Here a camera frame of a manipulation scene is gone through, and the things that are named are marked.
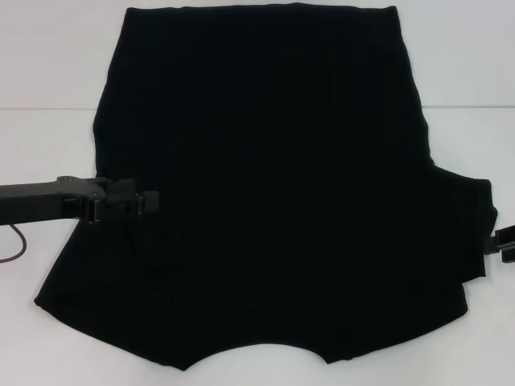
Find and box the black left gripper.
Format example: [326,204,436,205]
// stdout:
[0,175,161,227]

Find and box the black shirt with white print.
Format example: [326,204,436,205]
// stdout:
[32,2,500,369]

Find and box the thin dark red cable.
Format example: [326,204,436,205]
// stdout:
[0,224,28,265]

